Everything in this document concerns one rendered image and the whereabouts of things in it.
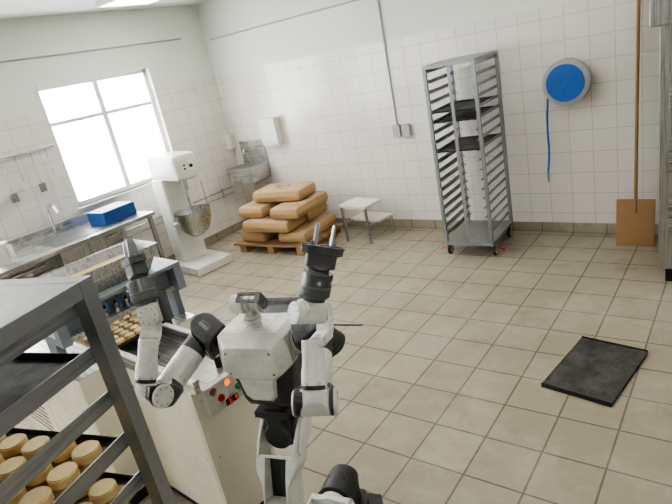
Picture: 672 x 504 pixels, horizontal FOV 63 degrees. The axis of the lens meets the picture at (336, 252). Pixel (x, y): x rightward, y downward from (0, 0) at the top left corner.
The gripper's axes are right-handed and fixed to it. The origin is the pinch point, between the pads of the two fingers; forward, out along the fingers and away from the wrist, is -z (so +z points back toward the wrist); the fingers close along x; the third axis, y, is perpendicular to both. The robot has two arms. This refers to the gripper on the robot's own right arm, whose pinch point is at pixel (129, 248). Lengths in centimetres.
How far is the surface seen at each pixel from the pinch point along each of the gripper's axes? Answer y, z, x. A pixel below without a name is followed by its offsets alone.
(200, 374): -33, 54, -65
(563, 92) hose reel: -419, -59, -64
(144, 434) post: 31, 45, 76
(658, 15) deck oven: -328, -59, 54
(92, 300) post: 34, 20, 86
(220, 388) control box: -36, 62, -54
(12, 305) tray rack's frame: 46, 17, 86
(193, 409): -23, 67, -58
